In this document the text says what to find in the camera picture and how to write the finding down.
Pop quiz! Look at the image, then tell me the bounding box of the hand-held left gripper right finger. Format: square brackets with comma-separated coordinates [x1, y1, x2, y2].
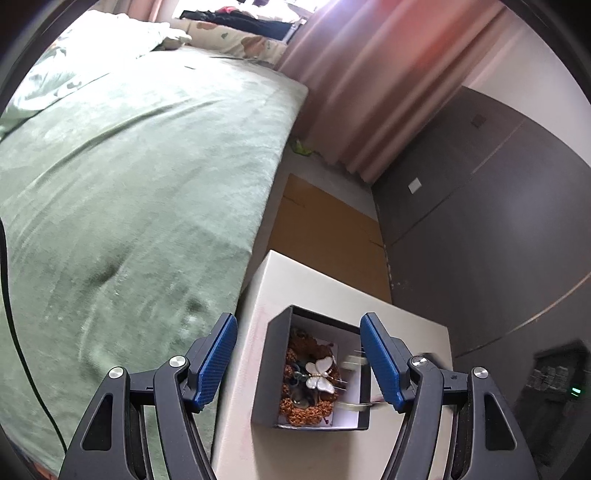
[360, 312, 539, 480]

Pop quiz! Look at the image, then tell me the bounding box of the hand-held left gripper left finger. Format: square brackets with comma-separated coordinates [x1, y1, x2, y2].
[59, 312, 238, 480]

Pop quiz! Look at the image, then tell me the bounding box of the black jewelry box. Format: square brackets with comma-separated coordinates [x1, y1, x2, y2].
[250, 305, 373, 430]

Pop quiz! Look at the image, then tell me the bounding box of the white butterfly brooch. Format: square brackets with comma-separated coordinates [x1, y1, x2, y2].
[295, 356, 336, 392]

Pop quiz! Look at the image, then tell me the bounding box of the dark bead bracelet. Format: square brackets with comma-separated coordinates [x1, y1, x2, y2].
[288, 362, 324, 409]

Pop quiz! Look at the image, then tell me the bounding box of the brown wooden bead bracelet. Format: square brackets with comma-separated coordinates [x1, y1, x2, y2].
[279, 327, 345, 424]

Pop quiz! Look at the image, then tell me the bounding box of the white side table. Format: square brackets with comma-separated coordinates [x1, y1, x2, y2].
[210, 250, 453, 480]

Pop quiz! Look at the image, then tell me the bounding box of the flat brown cardboard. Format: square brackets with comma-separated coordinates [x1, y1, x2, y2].
[268, 173, 394, 306]

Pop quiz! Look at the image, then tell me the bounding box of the black appliance with green light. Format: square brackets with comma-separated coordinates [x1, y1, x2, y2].
[521, 339, 590, 468]

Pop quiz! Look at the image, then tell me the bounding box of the green bed blanket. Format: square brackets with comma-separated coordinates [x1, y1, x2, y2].
[0, 46, 309, 476]

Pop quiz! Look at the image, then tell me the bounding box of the pink curtain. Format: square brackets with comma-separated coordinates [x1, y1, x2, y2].
[276, 0, 511, 184]

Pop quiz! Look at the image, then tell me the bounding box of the floral pillow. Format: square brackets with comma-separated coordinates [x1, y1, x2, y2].
[188, 21, 288, 64]

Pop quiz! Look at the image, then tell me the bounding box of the dark clothes pile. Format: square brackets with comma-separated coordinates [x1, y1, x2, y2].
[179, 6, 302, 38]

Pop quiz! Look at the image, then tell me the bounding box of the white floral quilt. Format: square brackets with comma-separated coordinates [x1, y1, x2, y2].
[0, 9, 193, 139]

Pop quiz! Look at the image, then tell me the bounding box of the thin black cable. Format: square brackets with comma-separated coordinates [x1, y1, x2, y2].
[0, 222, 71, 459]

